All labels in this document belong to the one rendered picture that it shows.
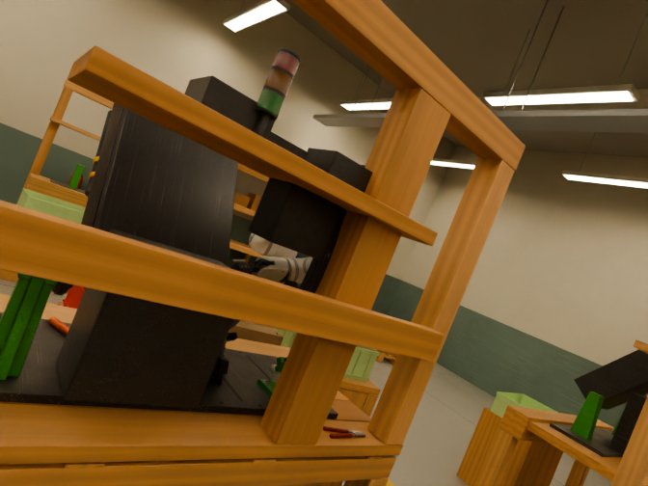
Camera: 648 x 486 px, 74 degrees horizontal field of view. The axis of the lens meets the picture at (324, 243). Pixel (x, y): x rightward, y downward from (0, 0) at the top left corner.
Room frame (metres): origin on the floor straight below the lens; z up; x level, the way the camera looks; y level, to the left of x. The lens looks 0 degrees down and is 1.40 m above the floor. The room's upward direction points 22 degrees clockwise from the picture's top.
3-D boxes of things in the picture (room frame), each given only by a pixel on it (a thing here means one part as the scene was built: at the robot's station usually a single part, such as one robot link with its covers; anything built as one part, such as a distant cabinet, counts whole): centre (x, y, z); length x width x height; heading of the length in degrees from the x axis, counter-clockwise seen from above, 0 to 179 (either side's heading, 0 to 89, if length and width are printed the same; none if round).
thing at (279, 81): (0.90, 0.22, 1.67); 0.05 x 0.05 x 0.05
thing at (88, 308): (1.03, 0.31, 1.07); 0.30 x 0.18 x 0.34; 129
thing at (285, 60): (0.90, 0.22, 1.71); 0.05 x 0.05 x 0.04
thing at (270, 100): (0.90, 0.22, 1.62); 0.05 x 0.05 x 0.05
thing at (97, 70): (1.01, 0.15, 1.52); 0.90 x 0.25 x 0.04; 129
